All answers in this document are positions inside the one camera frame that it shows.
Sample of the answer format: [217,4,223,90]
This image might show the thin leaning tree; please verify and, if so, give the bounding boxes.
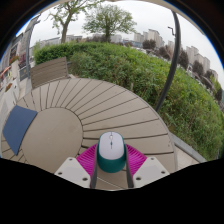
[48,0,101,44]

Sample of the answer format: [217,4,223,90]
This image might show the dark curved parasol pole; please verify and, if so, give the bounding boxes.
[154,9,182,113]

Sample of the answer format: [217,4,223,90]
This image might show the white and teal computer mouse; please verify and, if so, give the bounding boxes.
[96,131,128,174]

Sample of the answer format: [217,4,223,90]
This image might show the slatted beige chair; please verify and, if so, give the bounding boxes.
[29,56,71,90]

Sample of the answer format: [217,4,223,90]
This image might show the distant apartment buildings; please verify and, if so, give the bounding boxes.
[133,28,219,83]

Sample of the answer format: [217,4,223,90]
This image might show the tall grey banner sign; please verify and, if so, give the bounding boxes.
[23,14,42,80]

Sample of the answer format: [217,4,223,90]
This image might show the grey storefront building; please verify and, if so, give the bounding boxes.
[0,32,25,91]

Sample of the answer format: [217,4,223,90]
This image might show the blue mouse pad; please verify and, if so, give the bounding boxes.
[1,105,39,156]

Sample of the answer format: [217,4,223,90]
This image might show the white planter with flowers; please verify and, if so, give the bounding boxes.
[4,82,14,94]
[8,54,21,81]

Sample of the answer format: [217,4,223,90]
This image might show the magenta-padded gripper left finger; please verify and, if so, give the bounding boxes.
[54,143,100,190]

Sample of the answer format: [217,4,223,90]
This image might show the green hedge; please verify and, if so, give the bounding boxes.
[33,41,224,161]

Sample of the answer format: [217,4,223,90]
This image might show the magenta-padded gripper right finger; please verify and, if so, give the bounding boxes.
[123,143,171,189]

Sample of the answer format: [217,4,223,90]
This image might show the round bushy tree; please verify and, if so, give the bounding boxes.
[82,3,138,43]

